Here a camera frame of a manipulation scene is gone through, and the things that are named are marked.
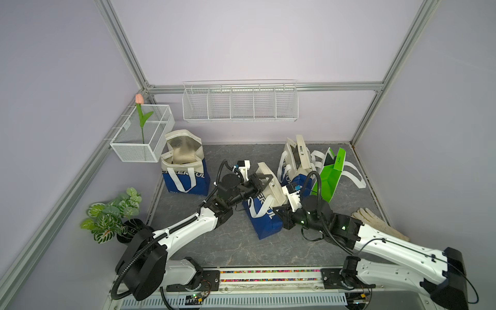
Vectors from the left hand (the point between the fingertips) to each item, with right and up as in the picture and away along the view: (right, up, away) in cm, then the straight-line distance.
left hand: (275, 178), depth 72 cm
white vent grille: (+13, -45, -1) cm, 46 cm away
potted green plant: (-57, -14, -4) cm, 59 cm away
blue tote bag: (+9, +5, +7) cm, 12 cm away
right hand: (-1, -11, -1) cm, 11 cm away
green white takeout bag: (+24, +1, +9) cm, 26 cm away
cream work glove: (+45, -20, +17) cm, 52 cm away
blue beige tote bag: (-37, +5, +5) cm, 38 cm away
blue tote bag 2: (-6, -11, 0) cm, 13 cm away
